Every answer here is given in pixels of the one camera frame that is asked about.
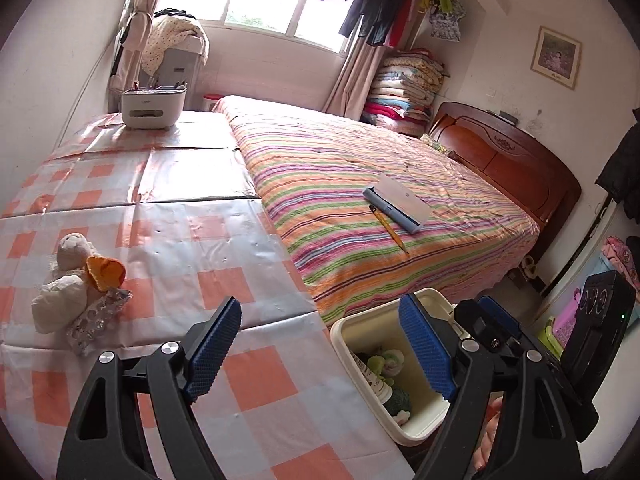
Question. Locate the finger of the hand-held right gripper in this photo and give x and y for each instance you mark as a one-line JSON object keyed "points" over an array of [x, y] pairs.
{"points": [[495, 307], [470, 320]]}

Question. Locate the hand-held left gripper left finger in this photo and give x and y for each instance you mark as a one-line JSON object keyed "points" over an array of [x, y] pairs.
{"points": [[212, 350]]}

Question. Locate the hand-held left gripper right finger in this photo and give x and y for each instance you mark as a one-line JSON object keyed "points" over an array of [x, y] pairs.
{"points": [[427, 347]]}

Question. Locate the green plush broccoli toy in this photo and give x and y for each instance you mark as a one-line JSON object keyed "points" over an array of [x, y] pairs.
{"points": [[395, 400]]}

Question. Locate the white cardboard box blue logo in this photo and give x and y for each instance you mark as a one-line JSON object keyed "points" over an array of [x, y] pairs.
{"points": [[372, 377]]}

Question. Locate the white plastic bin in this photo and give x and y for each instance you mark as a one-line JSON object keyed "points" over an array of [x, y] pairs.
{"points": [[350, 330]]}

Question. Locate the silver blister pack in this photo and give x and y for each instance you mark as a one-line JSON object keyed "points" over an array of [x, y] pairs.
{"points": [[97, 317]]}

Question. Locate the yellow wrapper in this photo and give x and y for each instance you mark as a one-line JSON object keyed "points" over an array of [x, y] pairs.
{"points": [[105, 272]]}

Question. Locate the white tissue wad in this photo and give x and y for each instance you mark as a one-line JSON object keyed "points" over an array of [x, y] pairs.
{"points": [[75, 252], [57, 302]]}

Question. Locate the person's right hand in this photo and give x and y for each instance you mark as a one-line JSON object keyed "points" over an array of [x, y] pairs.
{"points": [[494, 412]]}

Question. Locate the pink bag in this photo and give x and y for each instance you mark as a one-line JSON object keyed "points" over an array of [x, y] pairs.
{"points": [[622, 260]]}

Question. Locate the orange checkered tablecloth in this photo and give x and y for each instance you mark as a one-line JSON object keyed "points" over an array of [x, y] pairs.
{"points": [[175, 240]]}

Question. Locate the yellow pencil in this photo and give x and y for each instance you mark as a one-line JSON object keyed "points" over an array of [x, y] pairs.
{"points": [[390, 227]]}

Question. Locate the grey and white box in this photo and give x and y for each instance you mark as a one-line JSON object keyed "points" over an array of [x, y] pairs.
{"points": [[400, 200]]}

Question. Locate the wooden headboard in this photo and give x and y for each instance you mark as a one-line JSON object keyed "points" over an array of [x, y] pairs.
{"points": [[500, 160]]}

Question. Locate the striped bed cover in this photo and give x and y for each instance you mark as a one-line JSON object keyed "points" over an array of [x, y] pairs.
{"points": [[360, 190]]}

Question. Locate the black jacket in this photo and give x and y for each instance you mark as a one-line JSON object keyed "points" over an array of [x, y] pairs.
{"points": [[622, 160]]}

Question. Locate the stack of folded quilts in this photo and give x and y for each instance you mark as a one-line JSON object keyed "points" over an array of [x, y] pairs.
{"points": [[405, 90]]}

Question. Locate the white desk organiser box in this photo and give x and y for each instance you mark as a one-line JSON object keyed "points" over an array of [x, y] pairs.
{"points": [[150, 110]]}

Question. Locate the framed picture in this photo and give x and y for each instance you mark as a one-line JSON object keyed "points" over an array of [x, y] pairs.
{"points": [[556, 57]]}

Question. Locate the beige curtain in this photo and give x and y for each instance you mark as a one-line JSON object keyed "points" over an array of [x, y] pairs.
{"points": [[350, 80], [142, 10]]}

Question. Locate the white standing air conditioner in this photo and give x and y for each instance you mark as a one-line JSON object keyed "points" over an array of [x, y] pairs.
{"points": [[182, 72]]}

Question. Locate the blue floral bag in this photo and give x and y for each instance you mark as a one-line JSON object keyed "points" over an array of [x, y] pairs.
{"points": [[445, 20]]}

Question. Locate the cream dotted blanket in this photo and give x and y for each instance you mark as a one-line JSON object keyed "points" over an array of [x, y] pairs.
{"points": [[167, 37]]}

